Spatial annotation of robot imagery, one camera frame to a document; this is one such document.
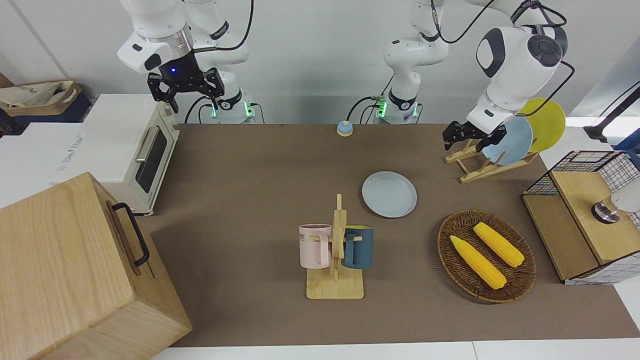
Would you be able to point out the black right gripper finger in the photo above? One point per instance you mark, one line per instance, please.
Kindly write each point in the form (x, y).
(174, 105)
(216, 103)

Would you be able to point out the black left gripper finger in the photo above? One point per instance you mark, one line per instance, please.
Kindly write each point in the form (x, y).
(484, 146)
(447, 144)

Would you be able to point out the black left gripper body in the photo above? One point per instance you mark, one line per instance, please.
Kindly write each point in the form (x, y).
(472, 131)

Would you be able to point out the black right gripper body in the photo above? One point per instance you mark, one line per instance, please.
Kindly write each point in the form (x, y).
(187, 82)

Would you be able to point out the gray round plate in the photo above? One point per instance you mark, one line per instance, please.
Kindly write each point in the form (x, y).
(389, 195)

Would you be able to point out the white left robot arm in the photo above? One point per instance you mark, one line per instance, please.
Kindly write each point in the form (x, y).
(515, 65)

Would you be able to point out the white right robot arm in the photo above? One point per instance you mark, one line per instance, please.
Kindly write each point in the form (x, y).
(160, 25)

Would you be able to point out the wooden plate rack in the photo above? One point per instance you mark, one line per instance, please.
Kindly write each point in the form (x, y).
(480, 172)

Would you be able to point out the light blue plate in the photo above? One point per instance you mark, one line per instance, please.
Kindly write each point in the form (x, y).
(517, 142)

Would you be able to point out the yellow plate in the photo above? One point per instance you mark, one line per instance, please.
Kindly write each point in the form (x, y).
(547, 120)

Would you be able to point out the white toaster oven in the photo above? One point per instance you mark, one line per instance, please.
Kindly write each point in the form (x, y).
(120, 135)

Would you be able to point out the short yellow corn cob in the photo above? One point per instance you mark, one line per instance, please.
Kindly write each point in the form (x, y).
(499, 245)

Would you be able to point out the small blue bell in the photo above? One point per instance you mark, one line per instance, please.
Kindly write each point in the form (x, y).
(344, 129)

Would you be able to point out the brown cardboard box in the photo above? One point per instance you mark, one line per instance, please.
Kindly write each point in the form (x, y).
(70, 97)

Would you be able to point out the long yellow corn cob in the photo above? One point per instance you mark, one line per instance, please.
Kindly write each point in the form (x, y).
(477, 262)

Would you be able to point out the brown wicker basket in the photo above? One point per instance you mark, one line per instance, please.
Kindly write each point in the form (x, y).
(455, 265)

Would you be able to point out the dark blue bin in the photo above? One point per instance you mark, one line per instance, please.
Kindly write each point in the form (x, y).
(50, 117)

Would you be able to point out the black stand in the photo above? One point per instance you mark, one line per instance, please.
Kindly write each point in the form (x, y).
(607, 122)

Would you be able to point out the teal mug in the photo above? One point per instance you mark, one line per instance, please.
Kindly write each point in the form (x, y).
(362, 247)

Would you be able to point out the white device with metal cap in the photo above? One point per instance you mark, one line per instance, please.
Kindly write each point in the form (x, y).
(625, 200)

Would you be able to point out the pink mug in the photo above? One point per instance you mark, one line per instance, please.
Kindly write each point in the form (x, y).
(312, 247)

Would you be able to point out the wooden mug tree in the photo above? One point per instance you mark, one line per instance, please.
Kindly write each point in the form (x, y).
(335, 287)

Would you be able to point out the wooden drawer cabinet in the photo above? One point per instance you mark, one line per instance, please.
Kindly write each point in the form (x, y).
(65, 270)

